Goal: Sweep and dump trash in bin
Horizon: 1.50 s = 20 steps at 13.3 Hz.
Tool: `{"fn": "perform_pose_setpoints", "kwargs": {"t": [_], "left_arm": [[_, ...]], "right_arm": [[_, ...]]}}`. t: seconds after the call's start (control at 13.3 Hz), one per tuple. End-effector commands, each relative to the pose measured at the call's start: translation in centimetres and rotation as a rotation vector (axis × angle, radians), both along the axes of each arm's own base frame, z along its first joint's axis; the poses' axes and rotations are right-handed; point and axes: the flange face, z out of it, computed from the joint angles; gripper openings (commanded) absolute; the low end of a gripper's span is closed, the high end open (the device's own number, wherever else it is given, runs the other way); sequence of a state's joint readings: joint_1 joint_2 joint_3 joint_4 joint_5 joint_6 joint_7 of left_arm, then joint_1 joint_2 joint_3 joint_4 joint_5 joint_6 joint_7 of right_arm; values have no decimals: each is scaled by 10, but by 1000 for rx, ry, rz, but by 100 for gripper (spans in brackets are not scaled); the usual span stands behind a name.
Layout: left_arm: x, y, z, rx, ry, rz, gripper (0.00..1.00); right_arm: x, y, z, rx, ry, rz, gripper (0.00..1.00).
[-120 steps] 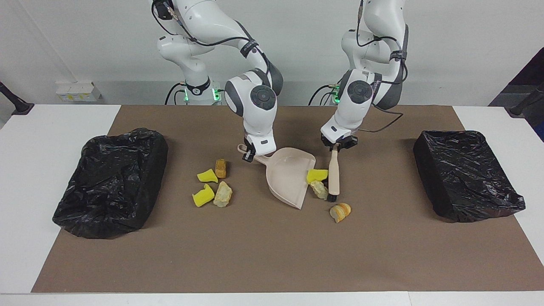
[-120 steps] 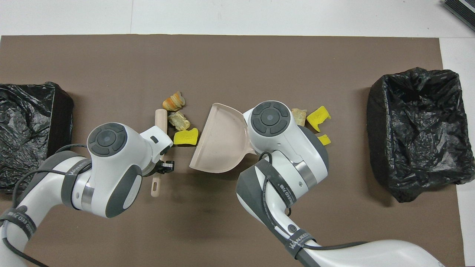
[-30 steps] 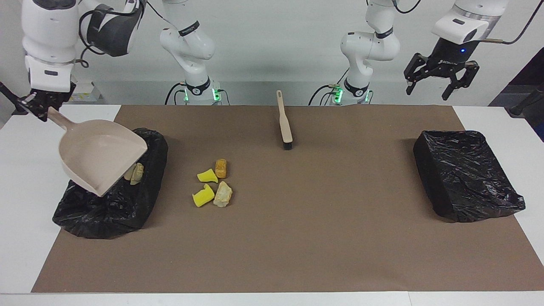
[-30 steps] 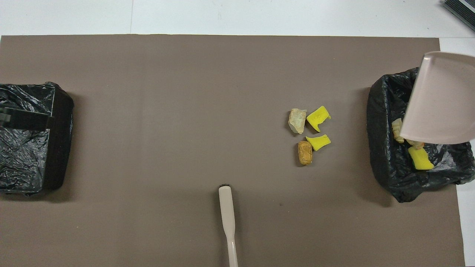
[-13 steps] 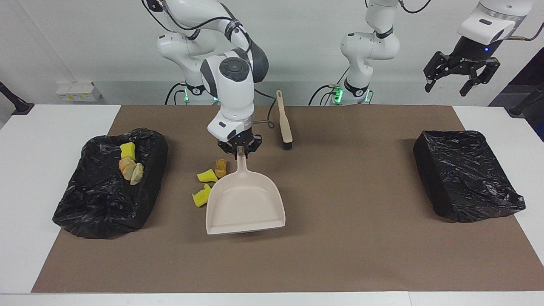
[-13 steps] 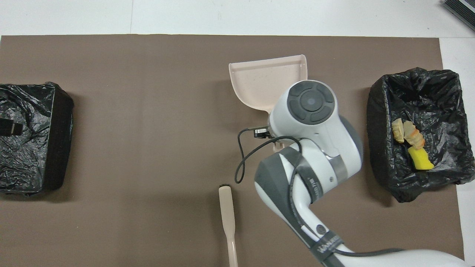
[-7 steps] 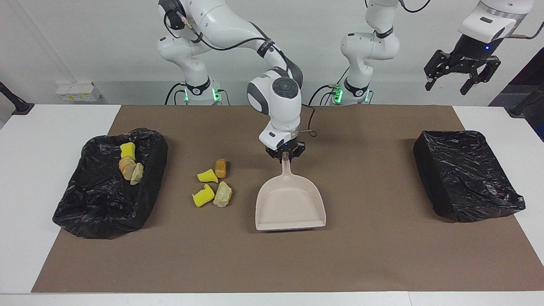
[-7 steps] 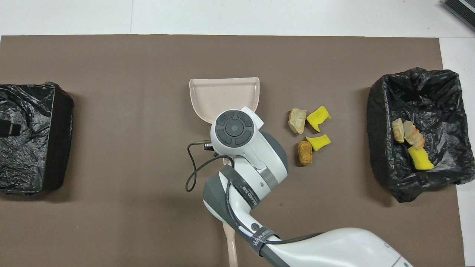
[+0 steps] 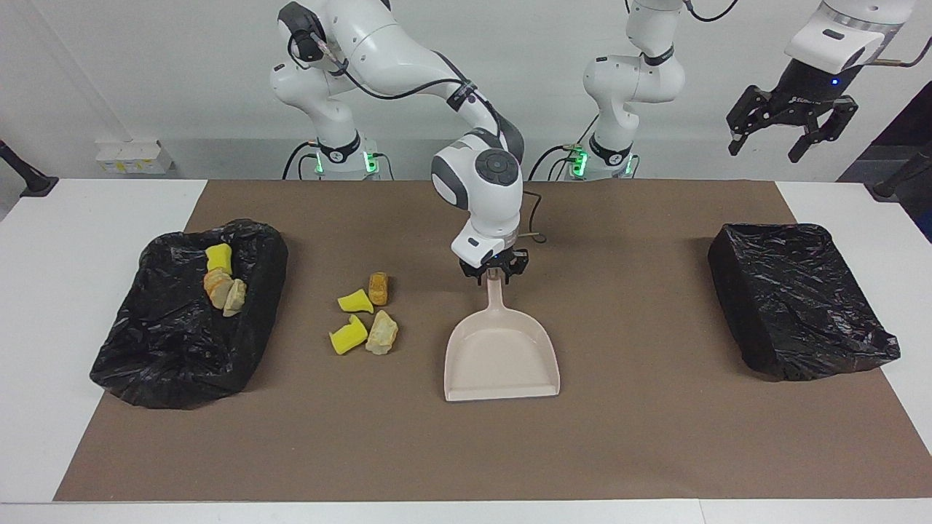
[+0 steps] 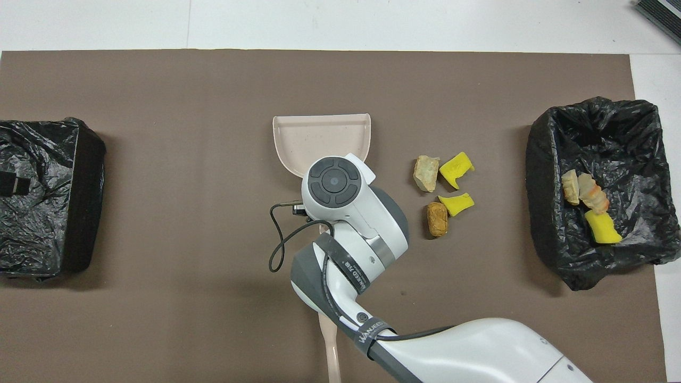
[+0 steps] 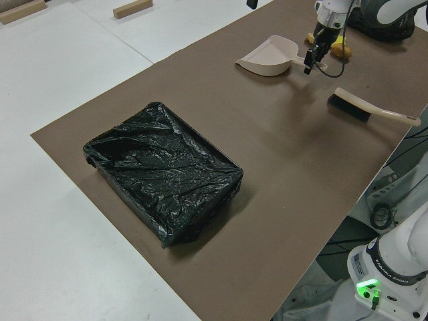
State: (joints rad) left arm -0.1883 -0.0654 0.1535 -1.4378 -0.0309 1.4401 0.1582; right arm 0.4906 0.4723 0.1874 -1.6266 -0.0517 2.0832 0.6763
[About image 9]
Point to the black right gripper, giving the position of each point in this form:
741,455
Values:
496,260

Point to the beige plastic dustpan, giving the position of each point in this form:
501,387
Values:
502,364

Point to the dark blue partition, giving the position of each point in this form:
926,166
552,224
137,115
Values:
919,135

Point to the yellow wedge sponge piece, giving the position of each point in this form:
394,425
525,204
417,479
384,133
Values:
355,301

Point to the bin with black bag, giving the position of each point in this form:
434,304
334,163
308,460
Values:
167,342
794,306

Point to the black stand leg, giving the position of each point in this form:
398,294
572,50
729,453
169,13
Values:
903,175
29,178

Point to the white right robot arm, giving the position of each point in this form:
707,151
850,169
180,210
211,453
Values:
480,204

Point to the brown cork-like chunk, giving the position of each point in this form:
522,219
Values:
378,289

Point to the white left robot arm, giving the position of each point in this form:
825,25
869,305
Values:
633,80

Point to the brown table mat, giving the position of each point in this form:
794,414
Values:
466,451

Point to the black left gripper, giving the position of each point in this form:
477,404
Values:
808,87

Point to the pale beige sponge scrap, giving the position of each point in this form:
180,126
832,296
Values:
234,297
381,333

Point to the yellow curved sponge piece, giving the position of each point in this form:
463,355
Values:
347,339

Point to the orange striped sponge scrap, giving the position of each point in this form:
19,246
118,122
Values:
215,285

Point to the white wall socket box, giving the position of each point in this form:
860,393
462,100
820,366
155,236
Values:
135,159

